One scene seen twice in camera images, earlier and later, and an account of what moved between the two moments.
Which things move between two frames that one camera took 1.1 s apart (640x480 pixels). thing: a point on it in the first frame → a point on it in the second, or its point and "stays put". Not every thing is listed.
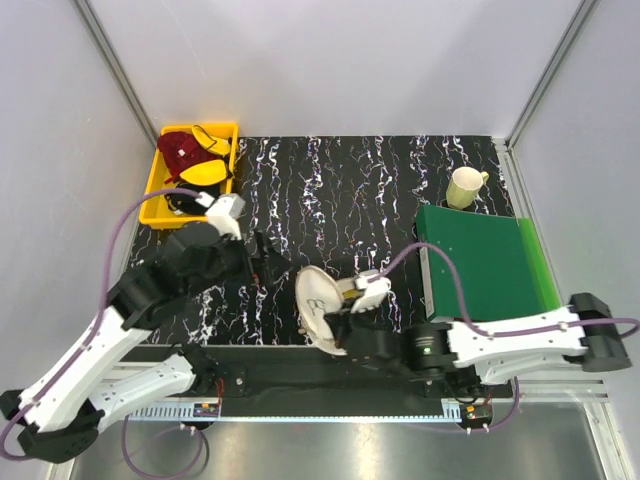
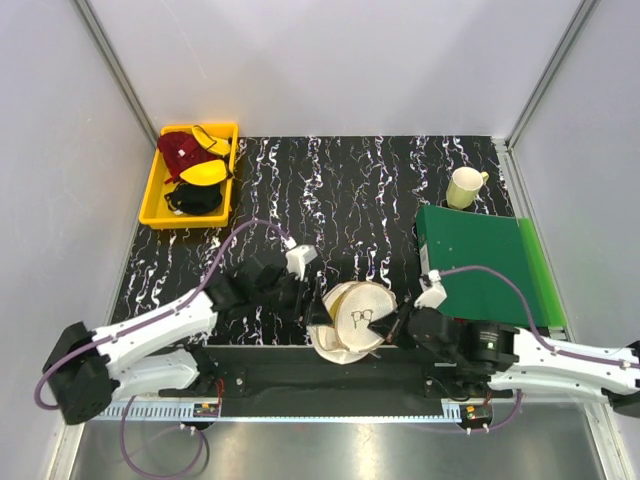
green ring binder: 502,262 stays put
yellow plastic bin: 155,210 stays put
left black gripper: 269,268 → 313,308
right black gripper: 341,324 → 387,326
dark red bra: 180,151 stays put
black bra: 185,203 stays put
